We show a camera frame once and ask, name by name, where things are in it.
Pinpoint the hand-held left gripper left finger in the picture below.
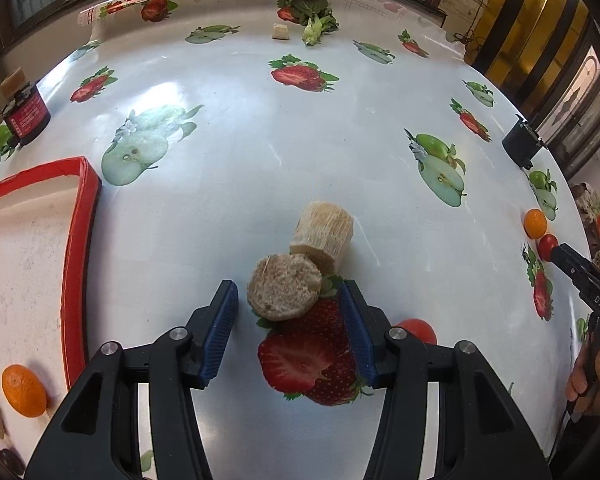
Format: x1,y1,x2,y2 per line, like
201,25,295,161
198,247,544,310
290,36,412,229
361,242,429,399
25,280,240,480

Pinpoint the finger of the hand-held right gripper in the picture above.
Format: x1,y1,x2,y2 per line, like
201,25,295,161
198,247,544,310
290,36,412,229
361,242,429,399
551,244,600,294

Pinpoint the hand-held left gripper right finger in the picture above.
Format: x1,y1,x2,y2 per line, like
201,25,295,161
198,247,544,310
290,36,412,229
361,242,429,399
339,280,553,480

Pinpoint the red tomato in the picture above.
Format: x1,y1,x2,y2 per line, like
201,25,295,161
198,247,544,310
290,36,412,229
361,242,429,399
537,233,559,262
395,318,438,346

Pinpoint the orange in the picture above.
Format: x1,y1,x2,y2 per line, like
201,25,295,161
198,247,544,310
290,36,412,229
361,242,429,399
1,364,47,418
523,208,548,240

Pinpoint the red rimmed tray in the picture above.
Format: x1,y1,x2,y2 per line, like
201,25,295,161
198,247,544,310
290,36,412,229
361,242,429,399
0,156,102,461

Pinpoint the dark brown round piece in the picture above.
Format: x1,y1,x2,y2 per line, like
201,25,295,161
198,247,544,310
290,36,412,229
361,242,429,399
0,449,26,476

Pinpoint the floral printed cushion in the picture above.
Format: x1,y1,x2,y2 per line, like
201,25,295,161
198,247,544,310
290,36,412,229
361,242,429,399
570,182,600,276

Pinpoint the black cup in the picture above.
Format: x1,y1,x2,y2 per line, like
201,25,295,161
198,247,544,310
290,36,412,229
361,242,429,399
502,115,545,170

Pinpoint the fruit print tablecloth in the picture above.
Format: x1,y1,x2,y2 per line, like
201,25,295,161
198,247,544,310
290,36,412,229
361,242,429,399
0,0,600,480

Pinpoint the gold and black door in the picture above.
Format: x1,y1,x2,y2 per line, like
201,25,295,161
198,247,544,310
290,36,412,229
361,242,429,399
472,0,600,181

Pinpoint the red labelled black jar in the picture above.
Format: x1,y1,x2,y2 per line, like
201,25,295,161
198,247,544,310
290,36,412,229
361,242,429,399
0,84,51,147

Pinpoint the green bok choy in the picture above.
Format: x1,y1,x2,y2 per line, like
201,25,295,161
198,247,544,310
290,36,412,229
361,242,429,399
280,0,340,46

